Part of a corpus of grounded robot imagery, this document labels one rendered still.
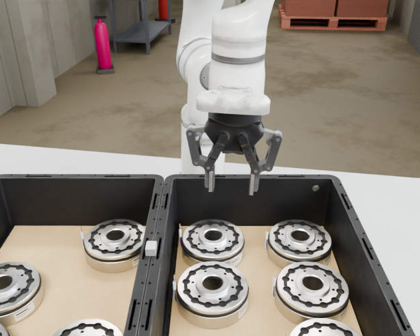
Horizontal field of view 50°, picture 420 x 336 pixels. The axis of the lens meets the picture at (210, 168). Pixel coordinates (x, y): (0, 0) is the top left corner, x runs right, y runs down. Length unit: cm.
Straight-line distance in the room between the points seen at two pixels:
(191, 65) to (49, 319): 46
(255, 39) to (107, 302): 42
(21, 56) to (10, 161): 236
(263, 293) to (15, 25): 320
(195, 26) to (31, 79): 296
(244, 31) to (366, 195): 74
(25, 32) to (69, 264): 300
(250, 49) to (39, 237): 50
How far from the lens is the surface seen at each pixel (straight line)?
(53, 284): 75
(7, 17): 369
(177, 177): 77
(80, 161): 135
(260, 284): 72
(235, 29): 56
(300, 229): 77
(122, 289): 72
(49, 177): 82
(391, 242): 107
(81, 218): 85
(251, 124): 61
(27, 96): 383
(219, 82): 58
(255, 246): 78
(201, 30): 86
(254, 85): 59
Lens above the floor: 132
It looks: 30 degrees down
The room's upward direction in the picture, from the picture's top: straight up
